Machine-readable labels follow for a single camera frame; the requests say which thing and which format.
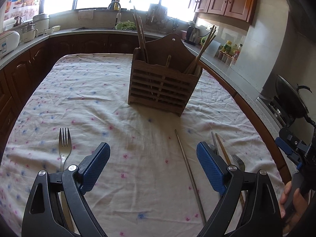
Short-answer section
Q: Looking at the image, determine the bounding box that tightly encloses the steel chopstick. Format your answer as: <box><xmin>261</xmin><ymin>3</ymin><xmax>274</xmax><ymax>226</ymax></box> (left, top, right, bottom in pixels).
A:
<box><xmin>211</xmin><ymin>131</ymin><xmax>219</xmax><ymax>155</ymax></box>
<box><xmin>138</xmin><ymin>16</ymin><xmax>149</xmax><ymax>63</ymax></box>
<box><xmin>175</xmin><ymin>129</ymin><xmax>207</xmax><ymax>226</ymax></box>

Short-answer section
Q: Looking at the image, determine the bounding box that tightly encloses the wooden chopstick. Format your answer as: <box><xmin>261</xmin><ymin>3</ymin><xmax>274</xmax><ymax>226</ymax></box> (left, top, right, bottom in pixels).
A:
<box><xmin>188</xmin><ymin>29</ymin><xmax>217</xmax><ymax>75</ymax></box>
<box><xmin>186</xmin><ymin>27</ymin><xmax>217</xmax><ymax>75</ymax></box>
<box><xmin>215</xmin><ymin>133</ymin><xmax>245</xmax><ymax>207</ymax></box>
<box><xmin>165</xmin><ymin>55</ymin><xmax>171</xmax><ymax>68</ymax></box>
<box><xmin>184</xmin><ymin>24</ymin><xmax>215</xmax><ymax>74</ymax></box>

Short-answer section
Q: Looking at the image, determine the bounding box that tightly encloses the kitchen faucet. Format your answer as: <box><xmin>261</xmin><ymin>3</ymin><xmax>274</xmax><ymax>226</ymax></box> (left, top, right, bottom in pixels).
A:
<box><xmin>107</xmin><ymin>1</ymin><xmax>121</xmax><ymax>26</ymax></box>

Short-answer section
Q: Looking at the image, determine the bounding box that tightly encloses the person's right hand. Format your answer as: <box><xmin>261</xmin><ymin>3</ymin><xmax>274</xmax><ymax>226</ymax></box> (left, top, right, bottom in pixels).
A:
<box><xmin>279</xmin><ymin>181</ymin><xmax>308</xmax><ymax>235</ymax></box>

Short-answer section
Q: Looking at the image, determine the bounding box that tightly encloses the steel fork right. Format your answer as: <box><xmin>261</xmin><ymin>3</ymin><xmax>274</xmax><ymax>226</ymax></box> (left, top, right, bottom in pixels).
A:
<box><xmin>231</xmin><ymin>154</ymin><xmax>245</xmax><ymax>172</ymax></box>

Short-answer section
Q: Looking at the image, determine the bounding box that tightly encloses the steel fork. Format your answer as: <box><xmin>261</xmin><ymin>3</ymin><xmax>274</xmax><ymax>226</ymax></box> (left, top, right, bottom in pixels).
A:
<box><xmin>59</xmin><ymin>128</ymin><xmax>74</xmax><ymax>232</ymax></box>
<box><xmin>231</xmin><ymin>154</ymin><xmax>245</xmax><ymax>172</ymax></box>

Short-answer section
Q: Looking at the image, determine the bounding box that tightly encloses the gas stove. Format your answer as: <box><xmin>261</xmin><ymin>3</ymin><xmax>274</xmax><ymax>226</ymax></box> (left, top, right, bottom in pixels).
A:
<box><xmin>256</xmin><ymin>94</ymin><xmax>287</xmax><ymax>128</ymax></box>

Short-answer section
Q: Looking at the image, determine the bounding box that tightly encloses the steel fork left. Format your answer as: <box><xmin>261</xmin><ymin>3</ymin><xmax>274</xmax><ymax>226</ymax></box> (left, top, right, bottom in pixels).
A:
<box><xmin>59</xmin><ymin>128</ymin><xmax>74</xmax><ymax>232</ymax></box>

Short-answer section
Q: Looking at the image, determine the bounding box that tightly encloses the black wok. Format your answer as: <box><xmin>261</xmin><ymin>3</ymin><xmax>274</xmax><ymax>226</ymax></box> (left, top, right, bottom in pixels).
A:
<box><xmin>275</xmin><ymin>75</ymin><xmax>315</xmax><ymax>127</ymax></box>

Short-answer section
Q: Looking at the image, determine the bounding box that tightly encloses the white floral tablecloth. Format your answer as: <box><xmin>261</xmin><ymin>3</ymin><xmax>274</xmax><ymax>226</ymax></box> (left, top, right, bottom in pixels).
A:
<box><xmin>1</xmin><ymin>54</ymin><xmax>284</xmax><ymax>236</ymax></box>

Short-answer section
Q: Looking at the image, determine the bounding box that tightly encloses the spice jar set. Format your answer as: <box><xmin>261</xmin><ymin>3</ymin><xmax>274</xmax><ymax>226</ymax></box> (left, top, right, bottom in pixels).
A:
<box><xmin>217</xmin><ymin>51</ymin><xmax>236</xmax><ymax>66</ymax></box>

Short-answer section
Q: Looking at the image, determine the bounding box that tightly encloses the yellow oil bottle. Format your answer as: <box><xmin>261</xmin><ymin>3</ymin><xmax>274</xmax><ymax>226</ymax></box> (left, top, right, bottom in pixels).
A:
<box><xmin>222</xmin><ymin>40</ymin><xmax>232</xmax><ymax>54</ymax></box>

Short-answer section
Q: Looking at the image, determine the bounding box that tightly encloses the wooden utensil holder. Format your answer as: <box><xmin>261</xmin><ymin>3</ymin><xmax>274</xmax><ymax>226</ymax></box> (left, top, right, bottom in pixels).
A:
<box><xmin>127</xmin><ymin>33</ymin><xmax>202</xmax><ymax>116</ymax></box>

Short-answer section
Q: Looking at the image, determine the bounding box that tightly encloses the electric kettle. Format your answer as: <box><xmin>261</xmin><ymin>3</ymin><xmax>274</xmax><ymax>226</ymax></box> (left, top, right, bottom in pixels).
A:
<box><xmin>184</xmin><ymin>26</ymin><xmax>199</xmax><ymax>45</ymax></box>

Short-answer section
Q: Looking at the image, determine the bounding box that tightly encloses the white rice cooker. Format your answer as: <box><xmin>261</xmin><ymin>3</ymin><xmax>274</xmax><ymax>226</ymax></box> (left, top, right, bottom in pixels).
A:
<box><xmin>0</xmin><ymin>31</ymin><xmax>20</xmax><ymax>58</ymax></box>

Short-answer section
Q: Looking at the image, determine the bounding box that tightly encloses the small white blender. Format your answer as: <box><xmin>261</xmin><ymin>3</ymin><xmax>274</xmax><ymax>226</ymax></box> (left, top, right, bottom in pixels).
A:
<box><xmin>22</xmin><ymin>24</ymin><xmax>38</xmax><ymax>43</ymax></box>

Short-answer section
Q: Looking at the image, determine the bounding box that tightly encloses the white pot cooker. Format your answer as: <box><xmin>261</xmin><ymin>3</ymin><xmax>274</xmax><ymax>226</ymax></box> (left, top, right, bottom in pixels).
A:
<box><xmin>32</xmin><ymin>13</ymin><xmax>49</xmax><ymax>35</ymax></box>

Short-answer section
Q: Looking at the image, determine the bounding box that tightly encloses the green vegetable colander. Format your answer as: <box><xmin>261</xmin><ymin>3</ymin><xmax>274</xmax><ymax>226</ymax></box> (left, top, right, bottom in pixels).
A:
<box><xmin>115</xmin><ymin>20</ymin><xmax>137</xmax><ymax>31</ymax></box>

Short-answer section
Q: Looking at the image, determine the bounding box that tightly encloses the knife and utensil rack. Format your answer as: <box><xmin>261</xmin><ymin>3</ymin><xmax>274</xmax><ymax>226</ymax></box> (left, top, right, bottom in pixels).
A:
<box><xmin>145</xmin><ymin>4</ymin><xmax>179</xmax><ymax>32</ymax></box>

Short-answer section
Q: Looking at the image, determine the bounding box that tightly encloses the steel chopstick in holder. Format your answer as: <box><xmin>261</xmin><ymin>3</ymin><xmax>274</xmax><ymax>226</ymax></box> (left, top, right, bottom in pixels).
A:
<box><xmin>138</xmin><ymin>16</ymin><xmax>149</xmax><ymax>63</ymax></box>

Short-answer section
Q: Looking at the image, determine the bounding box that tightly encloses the fruit poster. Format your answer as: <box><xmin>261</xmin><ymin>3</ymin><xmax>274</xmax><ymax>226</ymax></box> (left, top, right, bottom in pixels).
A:
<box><xmin>4</xmin><ymin>0</ymin><xmax>41</xmax><ymax>21</ymax></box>

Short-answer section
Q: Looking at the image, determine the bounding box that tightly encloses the chopstick standing in holder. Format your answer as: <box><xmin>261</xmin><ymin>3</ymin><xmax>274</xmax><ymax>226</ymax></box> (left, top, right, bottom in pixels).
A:
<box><xmin>133</xmin><ymin>7</ymin><xmax>146</xmax><ymax>62</ymax></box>

